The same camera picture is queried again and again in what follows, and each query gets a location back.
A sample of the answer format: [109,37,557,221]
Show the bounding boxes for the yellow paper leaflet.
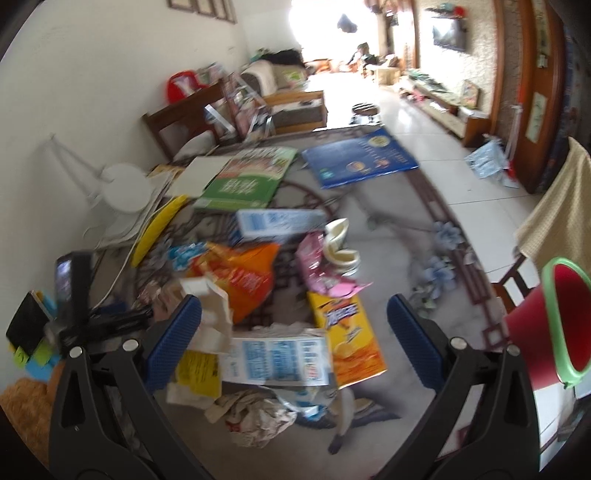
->
[175,350,222,400]

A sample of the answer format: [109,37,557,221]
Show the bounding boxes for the yellow chip box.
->
[307,292,388,389]

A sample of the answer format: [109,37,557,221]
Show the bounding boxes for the wall mounted television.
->
[432,17,468,52]

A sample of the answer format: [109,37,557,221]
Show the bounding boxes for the orange snack bag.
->
[189,242,280,324]

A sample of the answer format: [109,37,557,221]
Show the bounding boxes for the beige checkered cloth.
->
[516,138,591,273]

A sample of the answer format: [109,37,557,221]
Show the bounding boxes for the low tv cabinet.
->
[398,75,491,148]

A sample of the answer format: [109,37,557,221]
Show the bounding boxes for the floral grey tablecloth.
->
[91,125,514,471]

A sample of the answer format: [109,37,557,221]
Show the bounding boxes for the crushed paper cups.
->
[322,218,361,276]

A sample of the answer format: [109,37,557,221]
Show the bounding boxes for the light blue plastic bag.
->
[465,137,519,189]

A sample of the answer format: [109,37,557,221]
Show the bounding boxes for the pink snack wrapper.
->
[295,232,372,298]

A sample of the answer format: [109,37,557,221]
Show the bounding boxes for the black phone holder clamp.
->
[45,251,153,357]

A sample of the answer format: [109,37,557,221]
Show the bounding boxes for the round rolling stool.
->
[349,103,381,125]

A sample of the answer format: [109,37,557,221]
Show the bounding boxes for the blue hardcover book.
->
[301,128,419,189]

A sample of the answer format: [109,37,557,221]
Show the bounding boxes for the wooden sofa with cushions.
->
[240,49,328,134]

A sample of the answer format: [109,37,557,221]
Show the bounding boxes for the dark wooden chair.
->
[141,80,239,163]

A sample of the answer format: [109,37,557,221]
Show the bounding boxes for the brown plush toy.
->
[1,361,65,468]

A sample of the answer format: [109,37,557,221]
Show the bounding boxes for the small blue white wrapper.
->
[167,242,207,272]

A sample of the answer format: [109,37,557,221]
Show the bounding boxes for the magazine rack with books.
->
[204,63,276,144]

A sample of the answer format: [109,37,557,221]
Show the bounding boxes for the blue white carton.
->
[219,329,332,387]
[229,209,328,243]

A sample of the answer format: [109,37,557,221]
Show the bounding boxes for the red bin with green rim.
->
[505,258,590,390]

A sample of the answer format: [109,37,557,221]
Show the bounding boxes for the white notebook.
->
[165,156,230,199]

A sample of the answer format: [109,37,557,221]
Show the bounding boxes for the yellow plastic folder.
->
[130,195,188,268]

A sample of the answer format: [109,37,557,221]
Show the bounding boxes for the red plastic bag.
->
[166,70,207,104]

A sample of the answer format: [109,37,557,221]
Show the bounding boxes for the white paper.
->
[204,390,297,448]

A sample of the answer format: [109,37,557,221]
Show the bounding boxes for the white desk lamp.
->
[50,135,154,239]

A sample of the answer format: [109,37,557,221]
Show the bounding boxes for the torn beige paper bag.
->
[179,277,232,354]

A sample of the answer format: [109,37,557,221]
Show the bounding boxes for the green cover book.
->
[193,147,297,212]

